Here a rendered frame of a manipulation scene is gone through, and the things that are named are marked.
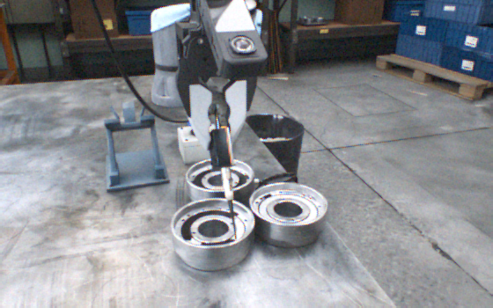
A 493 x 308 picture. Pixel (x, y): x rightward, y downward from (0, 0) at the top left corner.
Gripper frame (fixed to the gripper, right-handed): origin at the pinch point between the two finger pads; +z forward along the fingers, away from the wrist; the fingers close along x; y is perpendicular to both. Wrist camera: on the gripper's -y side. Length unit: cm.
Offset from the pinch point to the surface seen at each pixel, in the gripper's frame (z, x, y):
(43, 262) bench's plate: 13.1, 22.7, -0.7
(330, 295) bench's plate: 13.0, -8.5, -15.9
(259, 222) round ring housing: 9.9, -3.9, -4.7
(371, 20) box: 46, -251, 349
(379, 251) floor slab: 93, -85, 70
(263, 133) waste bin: 61, -54, 132
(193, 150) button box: 10.4, 0.1, 19.9
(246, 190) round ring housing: 10.0, -4.8, 3.3
